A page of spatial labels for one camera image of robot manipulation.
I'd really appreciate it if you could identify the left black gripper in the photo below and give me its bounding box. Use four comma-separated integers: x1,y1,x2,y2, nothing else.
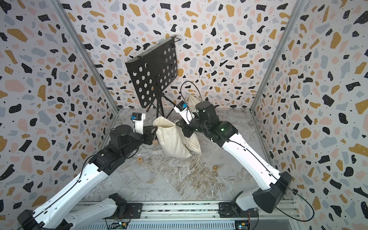
121,124,158,160

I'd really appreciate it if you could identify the cream cloth bag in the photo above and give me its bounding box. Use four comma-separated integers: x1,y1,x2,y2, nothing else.
179,131,202,155
153,117,192,159
186,94,201,113

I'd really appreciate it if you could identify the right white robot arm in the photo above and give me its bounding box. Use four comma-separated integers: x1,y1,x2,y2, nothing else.
174,101,292,213

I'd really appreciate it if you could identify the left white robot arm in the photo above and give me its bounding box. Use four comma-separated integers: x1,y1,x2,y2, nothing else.
17,125,157,230

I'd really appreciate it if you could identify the black perforated music stand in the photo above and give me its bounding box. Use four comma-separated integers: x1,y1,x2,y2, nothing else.
125,36,180,118

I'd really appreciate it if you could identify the left green circuit board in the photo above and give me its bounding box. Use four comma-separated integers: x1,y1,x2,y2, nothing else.
109,219,130,230

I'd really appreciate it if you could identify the green circuit board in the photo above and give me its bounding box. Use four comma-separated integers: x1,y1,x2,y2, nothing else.
234,220,250,230
109,219,130,230

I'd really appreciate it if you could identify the right green circuit board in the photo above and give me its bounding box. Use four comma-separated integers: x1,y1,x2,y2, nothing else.
234,220,250,230

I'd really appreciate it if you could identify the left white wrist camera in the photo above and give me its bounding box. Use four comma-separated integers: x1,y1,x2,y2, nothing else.
130,113,146,135

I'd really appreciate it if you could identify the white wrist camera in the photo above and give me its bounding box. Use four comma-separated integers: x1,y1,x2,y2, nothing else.
130,113,146,135
174,101,195,125

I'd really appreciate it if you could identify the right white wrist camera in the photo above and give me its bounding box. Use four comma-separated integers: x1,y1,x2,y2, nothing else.
174,101,195,125

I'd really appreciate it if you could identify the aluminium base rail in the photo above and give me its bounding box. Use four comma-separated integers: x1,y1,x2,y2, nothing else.
85,200,304,230

